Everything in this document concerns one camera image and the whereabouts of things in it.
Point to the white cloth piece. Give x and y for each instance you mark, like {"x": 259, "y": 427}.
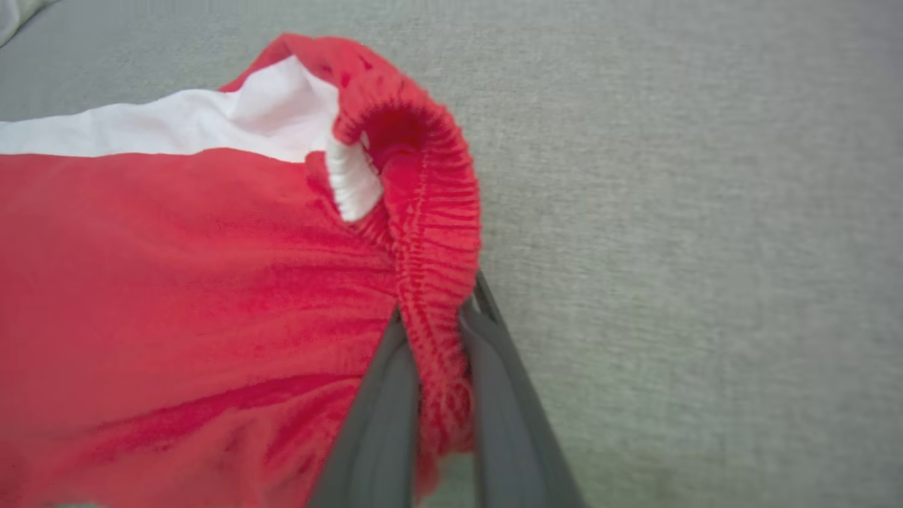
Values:
{"x": 14, "y": 14}

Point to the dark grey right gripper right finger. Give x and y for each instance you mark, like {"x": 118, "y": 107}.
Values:
{"x": 508, "y": 423}

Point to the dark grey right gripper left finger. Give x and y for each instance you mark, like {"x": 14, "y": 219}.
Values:
{"x": 377, "y": 437}

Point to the red white jersey shirt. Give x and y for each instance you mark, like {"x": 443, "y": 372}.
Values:
{"x": 176, "y": 282}

